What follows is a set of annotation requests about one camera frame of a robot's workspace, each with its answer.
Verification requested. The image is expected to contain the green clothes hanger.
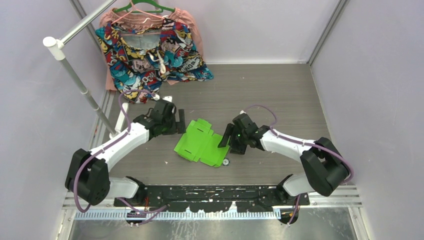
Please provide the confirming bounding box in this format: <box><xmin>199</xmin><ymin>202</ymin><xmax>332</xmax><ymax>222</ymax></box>
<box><xmin>112</xmin><ymin>0</ymin><xmax>177</xmax><ymax>14</ymax></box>

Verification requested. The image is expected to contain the metal clothes rack pole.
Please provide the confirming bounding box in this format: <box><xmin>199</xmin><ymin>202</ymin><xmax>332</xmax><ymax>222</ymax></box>
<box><xmin>42</xmin><ymin>0</ymin><xmax>118</xmax><ymax>137</ymax></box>

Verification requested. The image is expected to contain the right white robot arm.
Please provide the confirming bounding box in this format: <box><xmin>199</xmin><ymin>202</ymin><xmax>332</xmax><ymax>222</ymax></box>
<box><xmin>217</xmin><ymin>112</ymin><xmax>353</xmax><ymax>206</ymax></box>

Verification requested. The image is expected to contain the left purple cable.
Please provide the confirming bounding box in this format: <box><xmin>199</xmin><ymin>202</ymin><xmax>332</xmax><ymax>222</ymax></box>
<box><xmin>72</xmin><ymin>92</ymin><xmax>167</xmax><ymax>223</ymax></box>

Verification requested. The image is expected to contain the colorful patterned shirt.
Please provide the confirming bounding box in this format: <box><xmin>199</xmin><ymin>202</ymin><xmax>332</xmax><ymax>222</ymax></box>
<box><xmin>95</xmin><ymin>8</ymin><xmax>214</xmax><ymax>104</ymax></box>

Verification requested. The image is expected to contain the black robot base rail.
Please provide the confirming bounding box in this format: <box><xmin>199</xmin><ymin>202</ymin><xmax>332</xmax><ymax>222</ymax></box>
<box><xmin>113</xmin><ymin>183</ymin><xmax>311</xmax><ymax>213</ymax></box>

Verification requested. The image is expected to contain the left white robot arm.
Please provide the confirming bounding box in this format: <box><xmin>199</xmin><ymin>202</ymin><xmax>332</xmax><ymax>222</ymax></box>
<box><xmin>64</xmin><ymin>99</ymin><xmax>186</xmax><ymax>207</ymax></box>

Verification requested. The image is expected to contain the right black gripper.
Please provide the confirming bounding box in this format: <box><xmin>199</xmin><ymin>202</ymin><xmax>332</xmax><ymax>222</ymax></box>
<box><xmin>218</xmin><ymin>123</ymin><xmax>248</xmax><ymax>155</ymax></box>

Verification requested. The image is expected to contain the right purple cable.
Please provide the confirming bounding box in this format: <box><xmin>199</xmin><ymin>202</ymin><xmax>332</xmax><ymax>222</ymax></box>
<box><xmin>242</xmin><ymin>104</ymin><xmax>355</xmax><ymax>226</ymax></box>

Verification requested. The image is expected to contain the purple cable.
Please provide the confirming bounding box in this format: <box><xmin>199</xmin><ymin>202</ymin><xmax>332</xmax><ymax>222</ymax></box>
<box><xmin>72</xmin><ymin>92</ymin><xmax>167</xmax><ymax>223</ymax></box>
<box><xmin>242</xmin><ymin>104</ymin><xmax>355</xmax><ymax>226</ymax></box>

